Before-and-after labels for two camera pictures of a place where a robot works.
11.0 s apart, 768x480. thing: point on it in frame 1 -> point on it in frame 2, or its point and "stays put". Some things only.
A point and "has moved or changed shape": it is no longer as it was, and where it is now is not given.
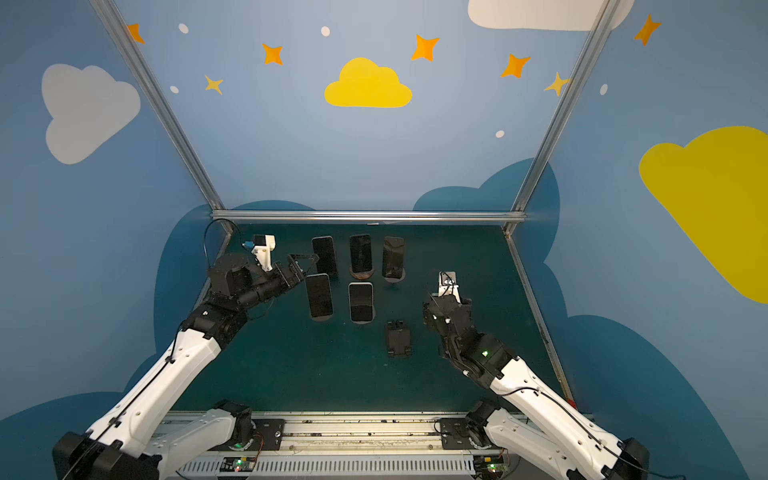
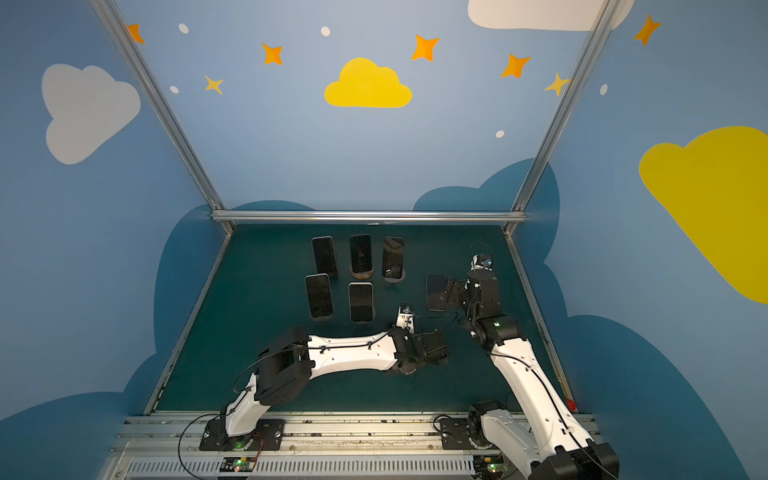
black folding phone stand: x=398 y=339 has moved or changed shape
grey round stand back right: x=396 y=280 stays put
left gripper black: x=288 y=273 -> x=429 y=347
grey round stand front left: x=325 y=318 stays put
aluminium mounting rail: x=328 y=446 stays put
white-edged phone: x=361 y=299 stays put
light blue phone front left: x=320 y=300 stays put
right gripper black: x=447 y=306 -> x=458 y=291
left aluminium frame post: x=164 y=105 stays put
